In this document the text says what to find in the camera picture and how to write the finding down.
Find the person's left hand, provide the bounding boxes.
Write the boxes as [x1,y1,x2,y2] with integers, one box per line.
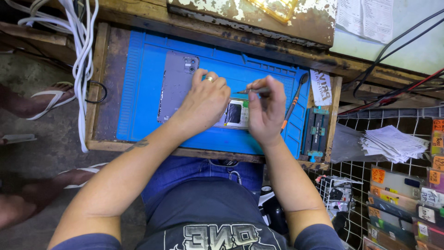
[175,68,232,130]

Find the person's right hand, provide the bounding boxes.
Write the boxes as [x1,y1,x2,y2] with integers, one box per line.
[247,75,287,147]

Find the silver precision screwdriver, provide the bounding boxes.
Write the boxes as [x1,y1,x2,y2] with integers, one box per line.
[237,87,271,95]

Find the smartphone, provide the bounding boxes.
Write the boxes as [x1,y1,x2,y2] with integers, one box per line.
[214,99,250,130]

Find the black brush with orange bands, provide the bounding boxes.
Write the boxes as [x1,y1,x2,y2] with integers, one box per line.
[280,72,309,134]

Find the grey phone back cover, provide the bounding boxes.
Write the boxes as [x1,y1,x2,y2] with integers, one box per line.
[157,51,200,124]

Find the black phone clamp fixture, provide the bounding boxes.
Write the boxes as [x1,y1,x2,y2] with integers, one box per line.
[301,106,330,163]

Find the blue silicone repair mat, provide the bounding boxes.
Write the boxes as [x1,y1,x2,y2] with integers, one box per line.
[116,29,310,158]

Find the white printed packet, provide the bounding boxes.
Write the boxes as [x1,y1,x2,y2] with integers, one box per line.
[309,69,333,107]

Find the metal key clip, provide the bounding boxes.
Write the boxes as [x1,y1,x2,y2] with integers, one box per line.
[208,159,243,185]

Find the blue jeans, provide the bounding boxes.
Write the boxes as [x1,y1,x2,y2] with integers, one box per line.
[140,156,265,205]

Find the clear plastic bag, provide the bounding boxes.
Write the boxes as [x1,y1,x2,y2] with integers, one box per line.
[330,122,385,164]

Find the black and white object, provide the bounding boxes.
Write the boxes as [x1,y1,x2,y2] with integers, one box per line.
[258,185,289,235]

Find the peeling painted wooden board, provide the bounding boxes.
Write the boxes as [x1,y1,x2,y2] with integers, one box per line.
[166,0,339,49]

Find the wooden work tray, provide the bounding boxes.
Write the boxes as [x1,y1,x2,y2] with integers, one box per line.
[85,22,343,171]

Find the yellow plastic box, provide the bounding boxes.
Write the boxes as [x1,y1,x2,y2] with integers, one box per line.
[247,0,299,24]

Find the dark blue printed t-shirt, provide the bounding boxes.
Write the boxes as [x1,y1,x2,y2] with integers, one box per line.
[51,177,345,250]

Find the stack of white papers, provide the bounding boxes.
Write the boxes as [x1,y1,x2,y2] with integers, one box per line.
[359,125,431,164]

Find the white flip-flop sandal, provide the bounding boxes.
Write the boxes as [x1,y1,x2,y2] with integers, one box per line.
[58,162,109,190]
[26,81,76,121]

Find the white printed paper sheet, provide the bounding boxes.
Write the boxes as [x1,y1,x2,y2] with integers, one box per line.
[335,0,395,44]

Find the row of labelled phone packets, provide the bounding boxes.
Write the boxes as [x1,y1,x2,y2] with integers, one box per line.
[362,118,444,250]

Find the flat grey-white object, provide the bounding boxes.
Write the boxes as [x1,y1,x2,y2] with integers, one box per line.
[0,134,37,145]

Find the white wire grid rack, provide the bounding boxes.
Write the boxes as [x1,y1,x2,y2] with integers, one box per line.
[305,106,444,250]

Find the black cable loop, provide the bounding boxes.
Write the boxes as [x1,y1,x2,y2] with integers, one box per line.
[85,80,108,104]

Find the small white wire basket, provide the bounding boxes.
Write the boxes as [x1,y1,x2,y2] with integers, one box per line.
[315,175,364,213]

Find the bundle of white cables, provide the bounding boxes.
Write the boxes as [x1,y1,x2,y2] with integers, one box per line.
[4,0,100,153]

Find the bundle of black cables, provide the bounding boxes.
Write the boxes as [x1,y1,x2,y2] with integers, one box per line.
[351,8,444,102]

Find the red cable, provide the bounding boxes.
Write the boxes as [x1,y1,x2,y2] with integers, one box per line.
[342,68,444,115]

